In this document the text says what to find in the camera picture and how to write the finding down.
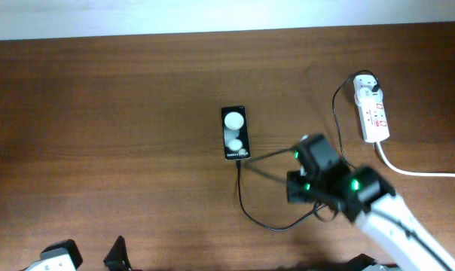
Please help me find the black usb charging cable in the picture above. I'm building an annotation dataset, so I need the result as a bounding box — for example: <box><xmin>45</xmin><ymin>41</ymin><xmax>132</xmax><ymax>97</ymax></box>
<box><xmin>236</xmin><ymin>70</ymin><xmax>381</xmax><ymax>232</ymax></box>

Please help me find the white power strip cord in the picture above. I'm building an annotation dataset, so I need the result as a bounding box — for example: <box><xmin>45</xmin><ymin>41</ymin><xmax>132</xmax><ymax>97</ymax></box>
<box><xmin>374</xmin><ymin>142</ymin><xmax>455</xmax><ymax>179</ymax></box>

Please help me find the white power strip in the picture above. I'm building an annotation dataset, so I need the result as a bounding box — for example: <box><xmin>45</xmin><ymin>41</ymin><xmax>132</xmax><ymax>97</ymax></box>
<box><xmin>356</xmin><ymin>99</ymin><xmax>390</xmax><ymax>143</ymax></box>

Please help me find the black smartphone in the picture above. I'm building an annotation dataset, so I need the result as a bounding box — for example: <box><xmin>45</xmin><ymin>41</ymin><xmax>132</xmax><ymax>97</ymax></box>
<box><xmin>221</xmin><ymin>105</ymin><xmax>251</xmax><ymax>160</ymax></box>

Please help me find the white usb charger plug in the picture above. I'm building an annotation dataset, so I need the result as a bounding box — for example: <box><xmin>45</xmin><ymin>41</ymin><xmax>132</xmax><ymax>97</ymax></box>
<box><xmin>353</xmin><ymin>75</ymin><xmax>383</xmax><ymax>106</ymax></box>

